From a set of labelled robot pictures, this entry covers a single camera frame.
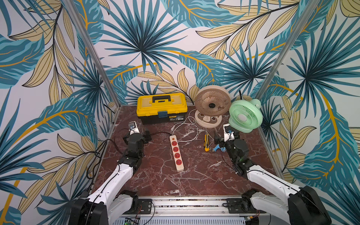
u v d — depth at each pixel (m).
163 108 0.96
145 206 0.74
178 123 1.06
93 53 0.84
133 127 0.68
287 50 0.84
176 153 0.90
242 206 0.72
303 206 0.40
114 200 0.47
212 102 0.90
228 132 0.67
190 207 0.75
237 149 0.61
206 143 0.95
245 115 0.86
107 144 0.99
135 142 0.59
